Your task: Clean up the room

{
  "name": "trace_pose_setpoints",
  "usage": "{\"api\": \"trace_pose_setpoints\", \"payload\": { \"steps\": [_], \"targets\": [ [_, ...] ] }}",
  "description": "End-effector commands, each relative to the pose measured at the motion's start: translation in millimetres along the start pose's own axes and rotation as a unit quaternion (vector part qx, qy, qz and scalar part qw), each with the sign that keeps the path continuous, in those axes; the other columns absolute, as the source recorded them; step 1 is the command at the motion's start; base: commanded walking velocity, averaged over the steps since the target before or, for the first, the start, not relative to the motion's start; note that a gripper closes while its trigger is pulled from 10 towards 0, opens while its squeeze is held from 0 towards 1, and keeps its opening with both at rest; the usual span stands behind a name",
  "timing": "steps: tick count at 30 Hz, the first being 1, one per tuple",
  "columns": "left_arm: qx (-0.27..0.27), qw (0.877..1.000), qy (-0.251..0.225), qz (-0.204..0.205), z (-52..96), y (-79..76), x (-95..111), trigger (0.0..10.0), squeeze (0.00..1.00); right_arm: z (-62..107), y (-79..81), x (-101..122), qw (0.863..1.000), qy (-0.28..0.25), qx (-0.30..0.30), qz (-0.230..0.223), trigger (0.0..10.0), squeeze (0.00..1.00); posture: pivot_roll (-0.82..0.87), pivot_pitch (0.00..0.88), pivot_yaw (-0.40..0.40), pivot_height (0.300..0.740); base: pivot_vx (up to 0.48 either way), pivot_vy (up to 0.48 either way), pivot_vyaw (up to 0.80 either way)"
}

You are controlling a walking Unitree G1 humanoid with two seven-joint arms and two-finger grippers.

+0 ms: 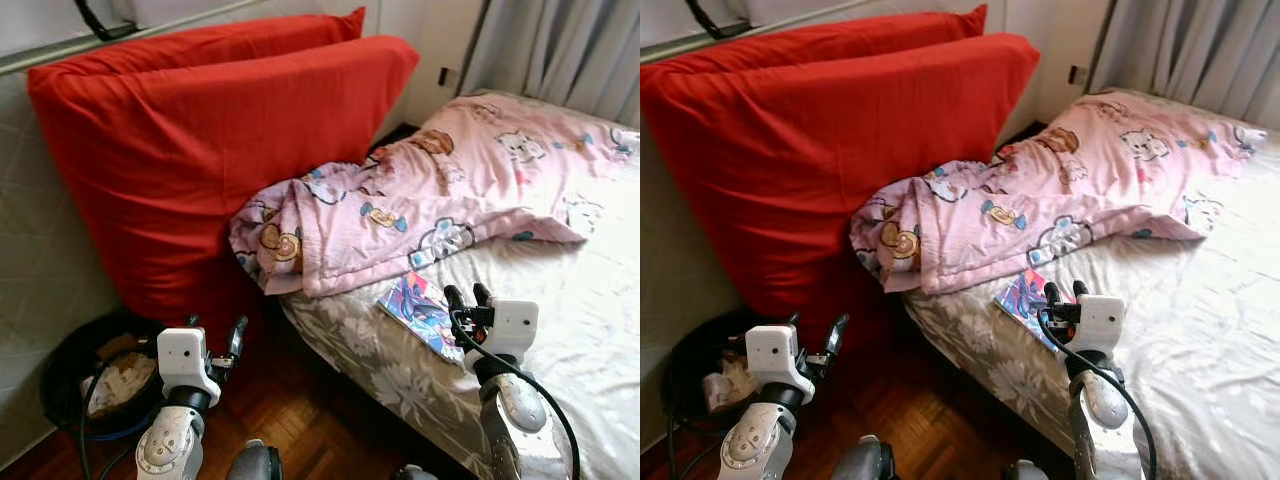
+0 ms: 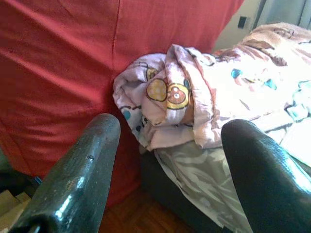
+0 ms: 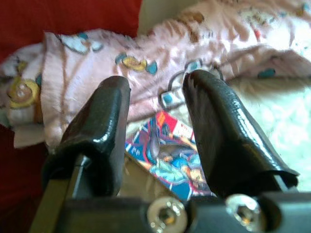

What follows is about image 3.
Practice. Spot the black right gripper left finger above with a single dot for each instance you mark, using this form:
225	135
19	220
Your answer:
99	136

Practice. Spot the colourful comic book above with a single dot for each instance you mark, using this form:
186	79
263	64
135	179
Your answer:
170	155

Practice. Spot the pink cartoon print blanket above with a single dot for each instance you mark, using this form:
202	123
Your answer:
85	85

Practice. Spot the bed with beige floral sheet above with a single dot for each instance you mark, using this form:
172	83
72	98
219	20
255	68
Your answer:
279	116

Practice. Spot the large red cushion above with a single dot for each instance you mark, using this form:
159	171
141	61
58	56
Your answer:
24	19

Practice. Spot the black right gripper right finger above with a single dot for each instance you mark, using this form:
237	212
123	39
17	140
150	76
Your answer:
226	140

